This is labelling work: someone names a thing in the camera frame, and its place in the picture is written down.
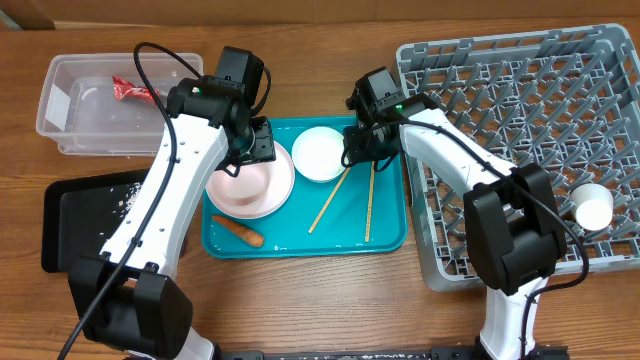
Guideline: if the pink plate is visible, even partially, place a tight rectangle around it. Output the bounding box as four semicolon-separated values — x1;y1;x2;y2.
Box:
205;142;295;219

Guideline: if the wooden chopstick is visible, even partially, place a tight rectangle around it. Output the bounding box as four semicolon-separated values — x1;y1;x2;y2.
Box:
308;168;351;234
365;161;376;243

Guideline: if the white bowl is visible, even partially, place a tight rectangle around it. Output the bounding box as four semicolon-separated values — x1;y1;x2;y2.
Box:
291;126;345;183

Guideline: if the red snack wrapper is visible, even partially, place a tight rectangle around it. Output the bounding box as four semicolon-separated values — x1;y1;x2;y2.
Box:
112;76;155;104

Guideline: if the white cup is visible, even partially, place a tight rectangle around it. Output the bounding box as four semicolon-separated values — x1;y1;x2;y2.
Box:
569;183;613;231

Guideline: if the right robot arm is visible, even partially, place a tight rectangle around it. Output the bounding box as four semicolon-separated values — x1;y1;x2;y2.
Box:
341;67;569;359

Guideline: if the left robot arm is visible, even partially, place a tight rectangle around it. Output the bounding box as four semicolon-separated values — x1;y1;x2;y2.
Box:
59;46;276;359

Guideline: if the clear plastic waste bin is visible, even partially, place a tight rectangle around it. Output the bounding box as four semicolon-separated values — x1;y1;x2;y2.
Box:
35;52;216;158

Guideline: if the grey dishwasher rack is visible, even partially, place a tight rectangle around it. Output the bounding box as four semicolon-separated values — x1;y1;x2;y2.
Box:
396;24;639;272

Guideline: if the teal serving tray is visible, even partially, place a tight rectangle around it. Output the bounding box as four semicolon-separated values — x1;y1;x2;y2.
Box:
201;115;409;260

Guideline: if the orange carrot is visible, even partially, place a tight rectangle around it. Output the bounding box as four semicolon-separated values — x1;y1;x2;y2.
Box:
211;215;265;248

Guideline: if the spilled white rice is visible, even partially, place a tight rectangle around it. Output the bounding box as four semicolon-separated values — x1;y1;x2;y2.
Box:
98;182;141;240

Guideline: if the black rectangular tray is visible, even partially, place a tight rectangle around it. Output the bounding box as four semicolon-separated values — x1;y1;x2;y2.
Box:
41;169;148;273

